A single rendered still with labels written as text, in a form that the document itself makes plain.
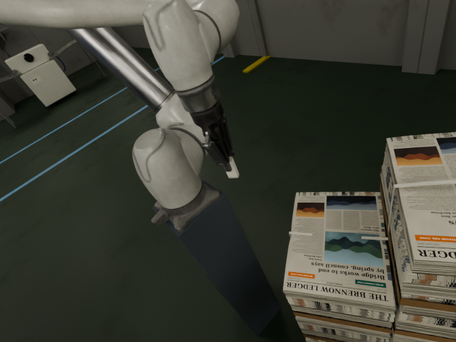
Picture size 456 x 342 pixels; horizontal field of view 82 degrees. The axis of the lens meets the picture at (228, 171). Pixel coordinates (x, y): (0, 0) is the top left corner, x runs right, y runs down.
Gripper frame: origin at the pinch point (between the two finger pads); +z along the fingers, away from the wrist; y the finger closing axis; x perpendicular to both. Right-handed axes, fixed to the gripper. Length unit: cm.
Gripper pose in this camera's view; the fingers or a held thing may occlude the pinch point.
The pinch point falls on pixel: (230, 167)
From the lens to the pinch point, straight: 72.4
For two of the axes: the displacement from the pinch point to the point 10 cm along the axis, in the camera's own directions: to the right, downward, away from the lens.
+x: -9.1, 0.3, 4.1
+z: 3.1, 7.1, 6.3
